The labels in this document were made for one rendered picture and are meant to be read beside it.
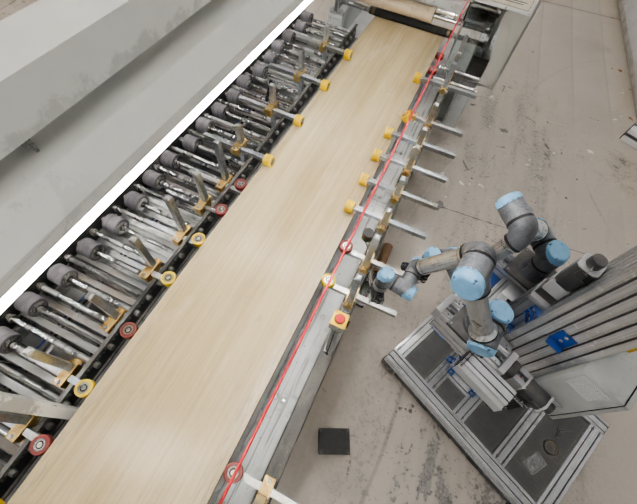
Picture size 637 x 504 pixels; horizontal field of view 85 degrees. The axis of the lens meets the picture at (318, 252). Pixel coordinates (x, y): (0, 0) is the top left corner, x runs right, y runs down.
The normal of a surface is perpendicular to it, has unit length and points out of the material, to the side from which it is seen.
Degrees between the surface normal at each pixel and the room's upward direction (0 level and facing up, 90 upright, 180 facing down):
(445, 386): 0
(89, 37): 90
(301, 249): 0
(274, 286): 0
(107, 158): 61
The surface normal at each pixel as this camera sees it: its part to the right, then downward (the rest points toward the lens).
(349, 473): 0.07, -0.50
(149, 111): 0.82, 0.10
